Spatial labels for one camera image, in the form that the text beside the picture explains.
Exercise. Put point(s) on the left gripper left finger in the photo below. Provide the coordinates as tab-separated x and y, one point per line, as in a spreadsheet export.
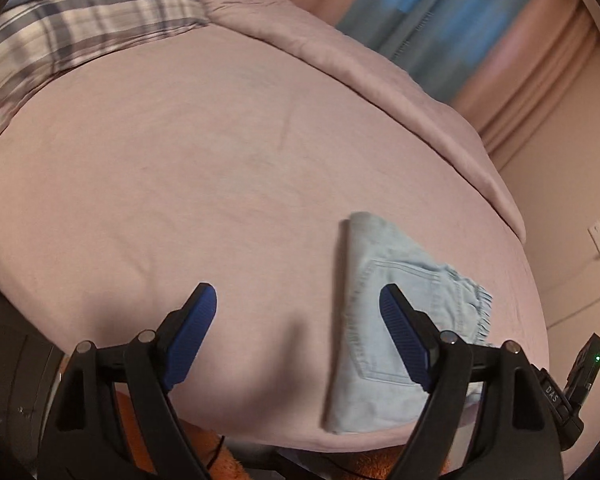
84	437

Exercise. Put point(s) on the pink and blue curtain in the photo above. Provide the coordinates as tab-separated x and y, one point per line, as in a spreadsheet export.
502	64

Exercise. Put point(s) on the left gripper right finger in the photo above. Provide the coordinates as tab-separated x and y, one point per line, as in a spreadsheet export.
514	436

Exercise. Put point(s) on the light blue denim pants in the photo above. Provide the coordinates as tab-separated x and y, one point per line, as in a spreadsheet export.
381	377

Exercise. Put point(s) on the pink quilt blanket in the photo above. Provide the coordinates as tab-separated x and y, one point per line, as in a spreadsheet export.
304	36

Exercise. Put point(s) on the near plaid pillow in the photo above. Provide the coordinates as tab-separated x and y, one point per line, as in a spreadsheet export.
43	39

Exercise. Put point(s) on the orange floor rug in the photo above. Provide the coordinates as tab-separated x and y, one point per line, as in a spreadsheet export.
224	464

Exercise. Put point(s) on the pink bed mattress sheet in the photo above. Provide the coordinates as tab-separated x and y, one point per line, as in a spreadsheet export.
213	157

